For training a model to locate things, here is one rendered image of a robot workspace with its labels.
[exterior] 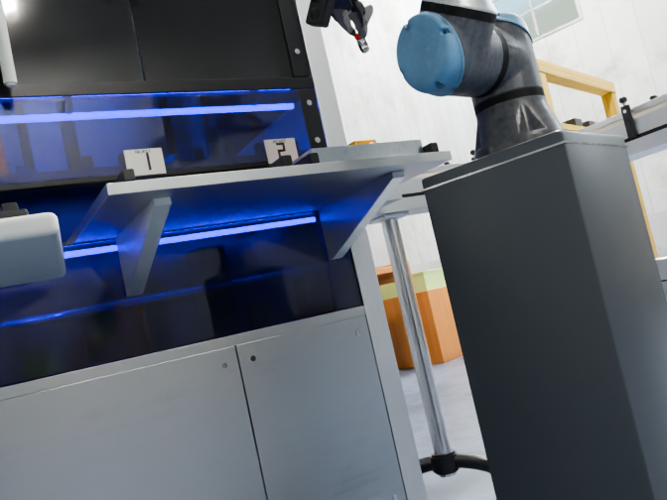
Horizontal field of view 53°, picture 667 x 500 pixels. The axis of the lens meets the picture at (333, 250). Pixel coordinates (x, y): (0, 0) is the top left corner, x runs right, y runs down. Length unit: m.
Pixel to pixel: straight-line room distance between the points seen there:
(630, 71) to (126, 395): 8.83
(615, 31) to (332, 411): 8.67
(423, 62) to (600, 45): 8.95
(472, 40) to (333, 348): 0.88
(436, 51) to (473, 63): 0.06
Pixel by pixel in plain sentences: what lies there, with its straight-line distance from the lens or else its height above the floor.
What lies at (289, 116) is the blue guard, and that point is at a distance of 1.73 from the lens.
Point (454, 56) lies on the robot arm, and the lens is 1.01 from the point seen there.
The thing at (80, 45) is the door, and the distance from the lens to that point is 1.65.
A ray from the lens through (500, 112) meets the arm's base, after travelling 1.13.
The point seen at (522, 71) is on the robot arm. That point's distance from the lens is 1.15.
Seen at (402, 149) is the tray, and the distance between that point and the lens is 1.39.
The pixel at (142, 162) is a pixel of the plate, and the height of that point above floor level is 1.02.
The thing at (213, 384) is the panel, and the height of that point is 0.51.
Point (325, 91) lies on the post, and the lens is 1.81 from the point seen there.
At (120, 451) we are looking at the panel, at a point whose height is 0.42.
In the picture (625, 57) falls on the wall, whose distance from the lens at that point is 9.81.
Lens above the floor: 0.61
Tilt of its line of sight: 5 degrees up
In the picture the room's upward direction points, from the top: 13 degrees counter-clockwise
